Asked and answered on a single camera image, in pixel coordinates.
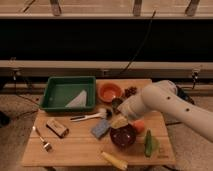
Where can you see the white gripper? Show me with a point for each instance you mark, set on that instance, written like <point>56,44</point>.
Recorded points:
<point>118,120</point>

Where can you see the silver fork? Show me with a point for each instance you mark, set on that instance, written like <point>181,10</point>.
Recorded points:
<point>46,145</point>

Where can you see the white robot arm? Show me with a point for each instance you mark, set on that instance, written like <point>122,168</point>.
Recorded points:
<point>163,96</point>

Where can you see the dark brown bowl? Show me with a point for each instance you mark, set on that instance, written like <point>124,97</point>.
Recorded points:
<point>123,137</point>

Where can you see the orange red bowl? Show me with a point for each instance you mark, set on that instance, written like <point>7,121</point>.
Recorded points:
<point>108,91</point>

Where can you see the small dark metal cup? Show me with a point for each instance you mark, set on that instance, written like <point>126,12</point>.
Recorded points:
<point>115,103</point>

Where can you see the orange tomato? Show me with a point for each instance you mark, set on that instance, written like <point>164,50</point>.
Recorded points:
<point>139,126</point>

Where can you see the brown pine cone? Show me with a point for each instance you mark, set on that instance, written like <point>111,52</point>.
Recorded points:
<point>130,91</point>

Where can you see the blue sponge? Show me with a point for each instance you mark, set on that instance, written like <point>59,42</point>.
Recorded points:
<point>100,129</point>

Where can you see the wooden table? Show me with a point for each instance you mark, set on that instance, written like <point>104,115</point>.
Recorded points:
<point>81,148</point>

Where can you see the green cucumber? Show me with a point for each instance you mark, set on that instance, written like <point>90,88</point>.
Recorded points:
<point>148,144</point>

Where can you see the white folded cloth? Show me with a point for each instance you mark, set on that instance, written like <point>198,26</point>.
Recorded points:
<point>79,100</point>

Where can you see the blue black device on floor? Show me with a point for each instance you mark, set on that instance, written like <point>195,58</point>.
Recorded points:
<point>184,96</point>

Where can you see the green plastic tray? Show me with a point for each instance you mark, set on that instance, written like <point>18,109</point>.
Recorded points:
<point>60,91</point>

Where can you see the brown rectangular block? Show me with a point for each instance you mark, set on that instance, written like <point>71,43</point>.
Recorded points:
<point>59,129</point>

